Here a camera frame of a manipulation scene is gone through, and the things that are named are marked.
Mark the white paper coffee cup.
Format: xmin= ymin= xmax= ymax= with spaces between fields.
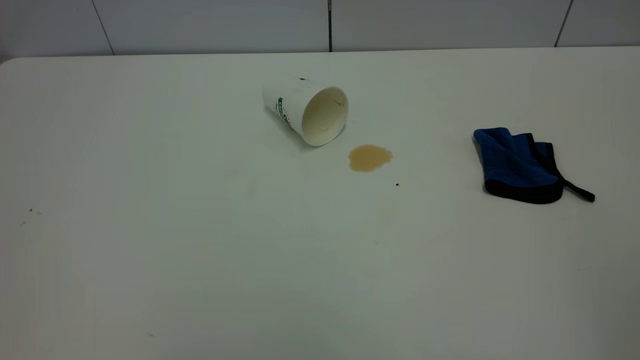
xmin=262 ymin=75 xmax=349 ymax=148

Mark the blue cloth with black trim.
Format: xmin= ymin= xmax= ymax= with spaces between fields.
xmin=473 ymin=127 xmax=596 ymax=205

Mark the brown coffee spill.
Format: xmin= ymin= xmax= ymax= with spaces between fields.
xmin=348 ymin=144 xmax=394 ymax=174

